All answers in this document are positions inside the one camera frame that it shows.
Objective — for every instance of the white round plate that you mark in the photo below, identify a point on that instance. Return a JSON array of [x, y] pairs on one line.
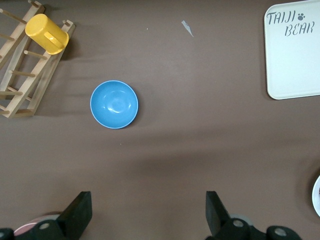
[[317, 200]]

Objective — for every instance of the wooden mug rack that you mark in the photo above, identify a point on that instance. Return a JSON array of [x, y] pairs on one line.
[[25, 100]]

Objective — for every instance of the beige bear print tray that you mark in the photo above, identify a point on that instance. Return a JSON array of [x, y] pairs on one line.
[[292, 70]]

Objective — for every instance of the pink bowl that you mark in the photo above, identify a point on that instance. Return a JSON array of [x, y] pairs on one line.
[[23, 228]]

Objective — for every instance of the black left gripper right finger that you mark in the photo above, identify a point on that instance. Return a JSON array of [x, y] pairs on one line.
[[217, 217]]

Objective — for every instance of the blue bowl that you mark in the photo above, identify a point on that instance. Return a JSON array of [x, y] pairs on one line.
[[113, 105]]

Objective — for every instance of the small grey paper scrap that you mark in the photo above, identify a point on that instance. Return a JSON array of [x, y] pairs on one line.
[[188, 28]]

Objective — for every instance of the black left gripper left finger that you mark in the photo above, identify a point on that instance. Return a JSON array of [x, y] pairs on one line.
[[77, 212]]

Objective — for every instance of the yellow mug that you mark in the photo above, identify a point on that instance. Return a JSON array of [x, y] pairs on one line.
[[40, 30]]

